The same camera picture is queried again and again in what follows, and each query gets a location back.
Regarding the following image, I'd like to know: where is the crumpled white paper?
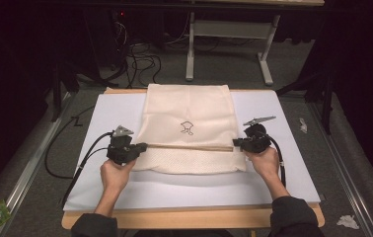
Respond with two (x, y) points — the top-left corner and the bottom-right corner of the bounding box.
(336, 214), (361, 231)

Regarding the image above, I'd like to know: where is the small white scrap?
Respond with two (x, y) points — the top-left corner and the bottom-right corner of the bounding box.
(298, 117), (309, 134)

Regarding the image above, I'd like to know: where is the black floor cable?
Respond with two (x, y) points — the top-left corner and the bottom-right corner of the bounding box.
(43, 105), (96, 181)

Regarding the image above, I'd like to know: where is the white foam board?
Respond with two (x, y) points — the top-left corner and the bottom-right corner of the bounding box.
(62, 89), (323, 212)

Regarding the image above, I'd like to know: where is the person's right hand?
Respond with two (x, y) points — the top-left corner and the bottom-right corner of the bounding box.
(245, 146), (283, 182)

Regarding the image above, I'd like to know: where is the cream mesh laundry bag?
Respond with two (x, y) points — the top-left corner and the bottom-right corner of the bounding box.
(131, 83), (248, 175)

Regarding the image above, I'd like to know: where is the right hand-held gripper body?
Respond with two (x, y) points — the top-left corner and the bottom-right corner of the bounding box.
(242, 115), (278, 155)

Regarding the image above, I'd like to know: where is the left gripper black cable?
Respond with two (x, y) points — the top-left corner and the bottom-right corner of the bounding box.
(59, 130), (115, 209)

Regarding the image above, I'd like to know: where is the dark box with red light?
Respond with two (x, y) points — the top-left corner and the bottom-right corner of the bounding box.
(108, 8), (130, 68)

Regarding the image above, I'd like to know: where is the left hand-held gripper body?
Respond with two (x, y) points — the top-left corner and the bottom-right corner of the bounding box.
(106, 124), (138, 166)

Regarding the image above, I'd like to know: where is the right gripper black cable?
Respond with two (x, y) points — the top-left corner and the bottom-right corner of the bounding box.
(265, 133), (288, 189)

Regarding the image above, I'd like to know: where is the metal floor rail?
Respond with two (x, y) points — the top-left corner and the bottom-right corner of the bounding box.
(0, 92), (74, 237)
(307, 102), (373, 237)

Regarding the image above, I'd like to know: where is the person's left hand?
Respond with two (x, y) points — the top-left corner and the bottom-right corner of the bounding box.
(99, 158), (138, 195)

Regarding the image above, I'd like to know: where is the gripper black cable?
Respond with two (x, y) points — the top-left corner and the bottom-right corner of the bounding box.
(265, 133), (288, 189)
(59, 130), (115, 209)

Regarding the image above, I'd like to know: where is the bundle of black cables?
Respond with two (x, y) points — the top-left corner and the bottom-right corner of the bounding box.
(99, 9), (192, 91)

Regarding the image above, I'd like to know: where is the black stand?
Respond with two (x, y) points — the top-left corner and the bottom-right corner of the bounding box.
(49, 58), (81, 123)
(274, 70), (336, 136)

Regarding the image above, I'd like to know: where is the white desk frame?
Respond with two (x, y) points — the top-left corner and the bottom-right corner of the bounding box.
(185, 0), (326, 87)

